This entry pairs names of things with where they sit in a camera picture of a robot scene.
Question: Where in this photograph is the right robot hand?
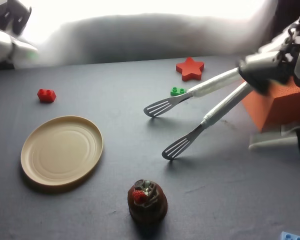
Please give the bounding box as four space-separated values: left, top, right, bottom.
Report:
238 12 300 162

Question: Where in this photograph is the red star block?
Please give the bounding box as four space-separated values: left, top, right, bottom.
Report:
175 56 205 82

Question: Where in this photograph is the grey table cloth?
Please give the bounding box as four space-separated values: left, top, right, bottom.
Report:
0 53 300 240

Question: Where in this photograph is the chocolate cupcake with strawberry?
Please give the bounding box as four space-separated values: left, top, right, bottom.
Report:
127 178 169 223

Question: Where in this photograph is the beige round plate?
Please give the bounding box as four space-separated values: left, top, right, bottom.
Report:
20 115 104 187

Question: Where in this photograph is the orange block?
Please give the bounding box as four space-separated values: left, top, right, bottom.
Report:
241 76 300 133

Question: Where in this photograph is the red toy brick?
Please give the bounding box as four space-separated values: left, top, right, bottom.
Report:
36 88 57 103

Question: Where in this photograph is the blue toy brick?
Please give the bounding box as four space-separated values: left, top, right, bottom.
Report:
279 231 300 240

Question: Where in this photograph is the green toy brick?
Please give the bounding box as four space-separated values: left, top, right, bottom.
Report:
170 86 188 97

